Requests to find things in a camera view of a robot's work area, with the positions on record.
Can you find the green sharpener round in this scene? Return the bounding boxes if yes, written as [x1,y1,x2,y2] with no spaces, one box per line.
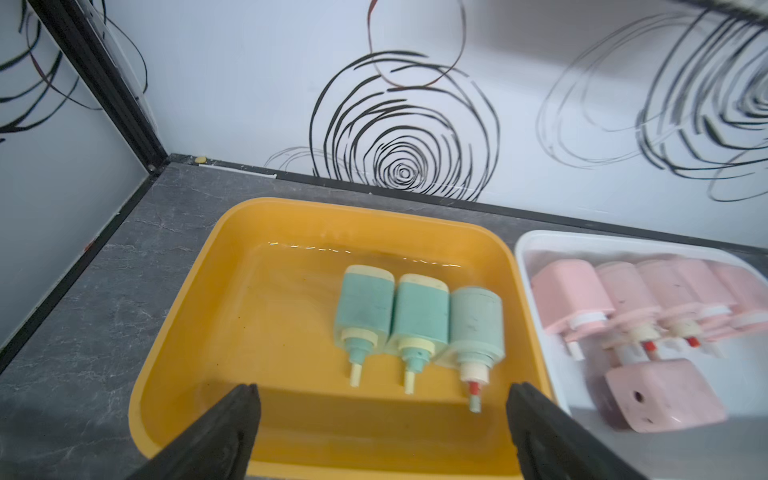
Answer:
[435,287,506,414]

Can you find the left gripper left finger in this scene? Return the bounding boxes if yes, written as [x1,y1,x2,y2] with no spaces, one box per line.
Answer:
[130,384,261,480]

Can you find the pink sharpener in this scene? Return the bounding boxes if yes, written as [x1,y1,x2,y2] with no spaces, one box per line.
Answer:
[669,258,736,332]
[531,259,615,361]
[636,260,703,348]
[596,261,661,361]
[709,262,767,338]
[605,359,728,433]

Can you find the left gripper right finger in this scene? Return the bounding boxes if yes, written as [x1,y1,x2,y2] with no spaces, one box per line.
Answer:
[506,382,644,480]

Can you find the white plastic tray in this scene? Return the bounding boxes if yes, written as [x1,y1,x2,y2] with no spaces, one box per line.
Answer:
[514,230,767,479]

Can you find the yellow plastic tray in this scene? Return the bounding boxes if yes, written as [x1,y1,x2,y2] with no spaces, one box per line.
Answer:
[129,198,552,479]

